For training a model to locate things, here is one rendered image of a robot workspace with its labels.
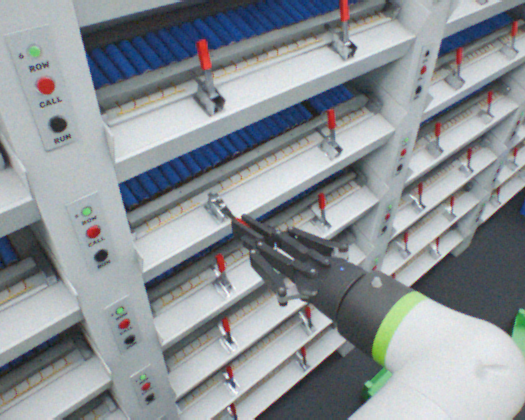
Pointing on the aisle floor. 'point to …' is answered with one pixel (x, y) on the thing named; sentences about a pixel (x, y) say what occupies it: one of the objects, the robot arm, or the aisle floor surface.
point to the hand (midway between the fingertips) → (252, 233)
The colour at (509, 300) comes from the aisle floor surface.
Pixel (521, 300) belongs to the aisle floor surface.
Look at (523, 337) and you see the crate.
